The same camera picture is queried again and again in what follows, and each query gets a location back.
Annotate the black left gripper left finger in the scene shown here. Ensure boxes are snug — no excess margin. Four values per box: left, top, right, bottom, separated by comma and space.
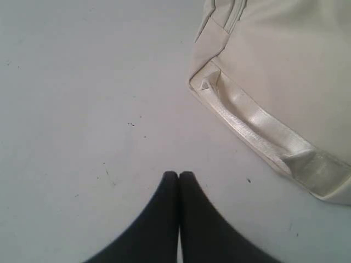
87, 171, 180, 262

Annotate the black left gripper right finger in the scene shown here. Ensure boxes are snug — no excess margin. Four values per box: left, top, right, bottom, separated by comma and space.
179, 171, 278, 262

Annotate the cream fabric duffel bag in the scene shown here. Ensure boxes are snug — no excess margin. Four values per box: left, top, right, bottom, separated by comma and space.
189, 1, 350, 205

